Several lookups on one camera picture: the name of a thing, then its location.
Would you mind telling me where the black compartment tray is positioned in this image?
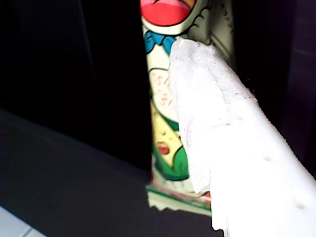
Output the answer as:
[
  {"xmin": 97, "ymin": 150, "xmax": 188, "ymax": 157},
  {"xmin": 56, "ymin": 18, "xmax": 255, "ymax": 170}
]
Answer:
[{"xmin": 0, "ymin": 106, "xmax": 213, "ymax": 237}]

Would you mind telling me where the printed snack bar wrapper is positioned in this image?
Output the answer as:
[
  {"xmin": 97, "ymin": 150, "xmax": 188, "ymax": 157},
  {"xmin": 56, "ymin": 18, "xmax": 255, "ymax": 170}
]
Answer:
[{"xmin": 139, "ymin": 0, "xmax": 236, "ymax": 218}]

